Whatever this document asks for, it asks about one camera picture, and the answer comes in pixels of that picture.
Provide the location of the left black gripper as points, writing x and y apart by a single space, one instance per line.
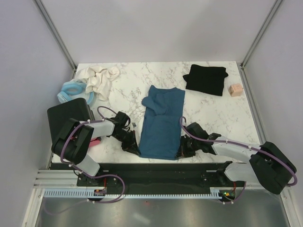
131 145

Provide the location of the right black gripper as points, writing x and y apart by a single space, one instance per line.
183 152

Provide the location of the blue t shirt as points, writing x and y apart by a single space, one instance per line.
161 131

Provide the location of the black pink drawer organizer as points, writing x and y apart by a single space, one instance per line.
59 115

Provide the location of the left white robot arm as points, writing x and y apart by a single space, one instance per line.
73 141

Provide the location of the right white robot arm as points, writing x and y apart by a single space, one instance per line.
264 164

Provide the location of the folded black t shirt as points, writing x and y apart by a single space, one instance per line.
209 80

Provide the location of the white t shirt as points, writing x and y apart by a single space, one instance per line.
98 80

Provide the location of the small pink cube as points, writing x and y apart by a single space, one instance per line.
235 90

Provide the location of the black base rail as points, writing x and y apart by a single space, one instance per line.
160 178

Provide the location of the white cable duct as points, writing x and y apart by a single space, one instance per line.
86 193

